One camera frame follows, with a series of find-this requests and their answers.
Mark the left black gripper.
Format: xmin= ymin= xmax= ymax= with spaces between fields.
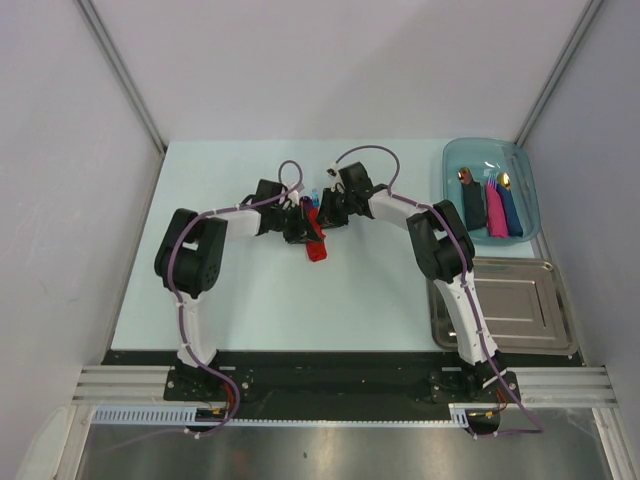
xmin=271 ymin=202 xmax=323 ymax=245

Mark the purple metal spoon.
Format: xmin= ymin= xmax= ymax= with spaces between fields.
xmin=301 ymin=197 xmax=314 ymax=213

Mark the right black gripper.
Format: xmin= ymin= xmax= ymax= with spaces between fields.
xmin=313 ymin=189 xmax=355 ymax=232

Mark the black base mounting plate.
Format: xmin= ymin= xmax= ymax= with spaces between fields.
xmin=163 ymin=352 xmax=520 ymax=428

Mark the pink rolled napkin bundle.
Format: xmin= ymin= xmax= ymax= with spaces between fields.
xmin=485 ymin=177 xmax=508 ymax=238

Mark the aluminium rail profile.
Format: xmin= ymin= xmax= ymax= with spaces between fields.
xmin=72 ymin=366 xmax=617 ymax=408

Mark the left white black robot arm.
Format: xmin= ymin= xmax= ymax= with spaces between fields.
xmin=154 ymin=179 xmax=326 ymax=400

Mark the black rolled napkin bundle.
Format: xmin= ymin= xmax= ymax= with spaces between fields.
xmin=458 ymin=167 xmax=488 ymax=231

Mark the navy rolled napkin bundle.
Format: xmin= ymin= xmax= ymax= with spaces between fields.
xmin=498 ymin=172 xmax=523 ymax=237

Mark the white slotted cable duct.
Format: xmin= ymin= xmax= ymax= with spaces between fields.
xmin=92 ymin=403 xmax=474 ymax=427

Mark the stainless steel tray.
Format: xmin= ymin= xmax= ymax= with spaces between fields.
xmin=429 ymin=256 xmax=576 ymax=357

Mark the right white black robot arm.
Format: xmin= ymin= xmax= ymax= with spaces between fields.
xmin=318 ymin=162 xmax=520 ymax=403

